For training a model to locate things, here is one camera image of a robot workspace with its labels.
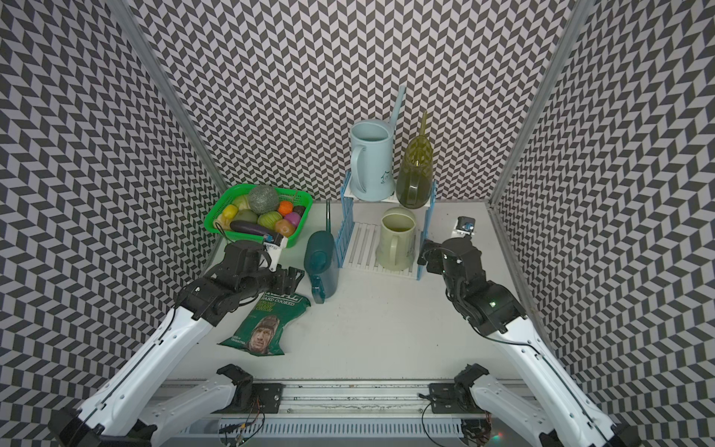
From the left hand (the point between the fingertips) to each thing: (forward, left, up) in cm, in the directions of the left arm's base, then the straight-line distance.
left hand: (290, 273), depth 74 cm
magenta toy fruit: (+33, +8, -14) cm, 37 cm away
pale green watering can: (+9, -29, -1) cm, 30 cm away
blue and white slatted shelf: (+23, -16, -18) cm, 33 cm away
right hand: (+3, -40, +7) cm, 41 cm away
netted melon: (+37, +19, -8) cm, 42 cm away
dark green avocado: (+33, +26, -13) cm, 44 cm away
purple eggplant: (+27, +23, -13) cm, 38 cm away
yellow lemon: (+34, +32, -12) cm, 48 cm away
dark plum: (+39, +7, -16) cm, 42 cm away
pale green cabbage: (+40, +29, -13) cm, 51 cm away
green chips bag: (-11, +9, -12) cm, 19 cm away
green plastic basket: (+44, +37, -12) cm, 58 cm away
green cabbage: (+30, +17, -12) cm, 37 cm away
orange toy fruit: (+38, +12, -14) cm, 42 cm away
